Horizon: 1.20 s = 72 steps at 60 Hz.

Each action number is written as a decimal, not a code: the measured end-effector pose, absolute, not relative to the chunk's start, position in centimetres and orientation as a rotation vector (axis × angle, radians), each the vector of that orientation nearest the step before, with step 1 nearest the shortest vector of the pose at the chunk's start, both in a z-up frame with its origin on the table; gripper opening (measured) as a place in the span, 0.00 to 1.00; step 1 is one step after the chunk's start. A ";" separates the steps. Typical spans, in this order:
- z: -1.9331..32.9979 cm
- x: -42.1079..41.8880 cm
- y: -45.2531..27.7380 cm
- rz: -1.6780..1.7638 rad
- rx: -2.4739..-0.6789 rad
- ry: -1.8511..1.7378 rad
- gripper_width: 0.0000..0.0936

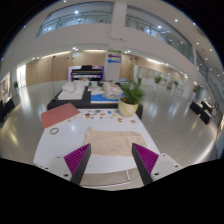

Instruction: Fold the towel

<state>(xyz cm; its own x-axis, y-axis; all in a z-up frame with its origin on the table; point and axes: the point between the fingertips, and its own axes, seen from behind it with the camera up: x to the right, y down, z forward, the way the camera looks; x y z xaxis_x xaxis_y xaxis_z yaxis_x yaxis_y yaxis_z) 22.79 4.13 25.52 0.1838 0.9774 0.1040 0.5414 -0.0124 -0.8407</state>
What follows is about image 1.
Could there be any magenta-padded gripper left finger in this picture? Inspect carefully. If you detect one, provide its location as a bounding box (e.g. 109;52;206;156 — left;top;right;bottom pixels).
41;143;92;186

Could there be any beige towel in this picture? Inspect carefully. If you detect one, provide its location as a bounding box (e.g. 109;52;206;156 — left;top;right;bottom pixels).
83;128;149;158

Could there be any black piano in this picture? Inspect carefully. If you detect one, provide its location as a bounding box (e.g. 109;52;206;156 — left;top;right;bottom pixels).
70;64;103;82

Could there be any black display platform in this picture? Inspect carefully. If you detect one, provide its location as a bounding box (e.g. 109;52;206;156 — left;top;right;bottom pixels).
46;85;144;119

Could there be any white architectural model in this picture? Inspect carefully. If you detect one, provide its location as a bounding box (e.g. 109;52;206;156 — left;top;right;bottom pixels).
57;79;89;101

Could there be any black seating group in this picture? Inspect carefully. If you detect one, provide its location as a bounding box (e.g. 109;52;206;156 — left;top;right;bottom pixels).
0;98;16;123
189;99;214;126

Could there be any white model on blue base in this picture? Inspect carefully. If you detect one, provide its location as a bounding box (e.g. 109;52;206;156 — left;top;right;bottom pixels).
89;81;125;104

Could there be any potted green plant, white pot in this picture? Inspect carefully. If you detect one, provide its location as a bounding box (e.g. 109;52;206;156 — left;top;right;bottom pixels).
117;78;146;118

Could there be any red flat rectangular board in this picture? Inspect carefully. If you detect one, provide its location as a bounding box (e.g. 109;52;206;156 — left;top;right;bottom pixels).
40;102;82;130

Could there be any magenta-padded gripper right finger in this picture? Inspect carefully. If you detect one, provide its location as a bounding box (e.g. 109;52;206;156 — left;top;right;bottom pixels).
131;142;184;187

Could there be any sign with coloured arrows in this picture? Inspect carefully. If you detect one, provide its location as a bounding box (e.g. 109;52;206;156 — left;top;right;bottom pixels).
106;49;123;82

